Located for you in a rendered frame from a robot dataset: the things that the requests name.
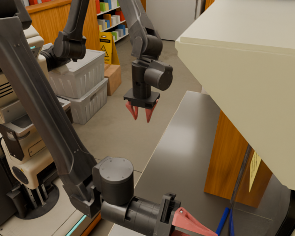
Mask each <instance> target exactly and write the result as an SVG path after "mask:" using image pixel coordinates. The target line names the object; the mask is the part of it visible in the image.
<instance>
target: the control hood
mask: <svg viewBox="0 0 295 236"><path fill-rule="evenodd" d="M175 48H176V49H177V51H178V54H177V56H178V57H179V58H180V59H181V61H182V62H183V63H184V64H185V65H186V67H187V68H188V69H189V70H190V72H191V73H192V74H193V75H194V77H195V78H196V79H197V80H198V82H199V83H200V84H201V85H202V87H203V88H204V89H205V90H206V92H207V93H208V94H209V95H210V96H211V97H212V99H213V100H214V101H215V102H216V104H217V105H218V106H219V107H220V109H221V110H222V111H223V112H224V113H225V115H226V116H227V117H228V118H229V120H230V121H231V122H232V123H233V125H234V126H235V127H236V128H237V130H238V131H239V132H240V133H241V135H242V136H243V137H244V138H245V139H246V140H247V142H248V143H249V144H250V145H251V147H252V148H253V149H254V150H255V152H256V153H257V154H258V155H259V157H260V158H261V159H262V160H263V161H264V163H265V164H266V165H267V166H268V168H269V169H270V170H271V171H272V173H273V174H274V175H275V176H276V177H277V179H278V180H279V181H280V182H281V183H282V185H285V186H287V188H289V189H291V190H295V0H216V1H215V2H214V3H213V4H212V5H211V6H210V7H209V8H208V9H207V10H206V11H205V12H204V13H203V14H202V15H201V16H200V17H199V18H198V19H197V20H196V21H195V22H194V23H193V24H192V25H191V26H190V27H189V28H188V29H187V30H186V31H185V32H184V33H183V34H182V35H181V36H180V37H179V38H178V39H177V40H176V41H175Z"/></svg>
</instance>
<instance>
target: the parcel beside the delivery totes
mask: <svg viewBox="0 0 295 236"><path fill-rule="evenodd" d="M104 78H108V82H107V96H111V95H112V94H113V93H114V92H115V91H116V89H117V88H118V87H119V86H120V84H121V83H122V82H121V68H120V65H113V64H104Z"/></svg>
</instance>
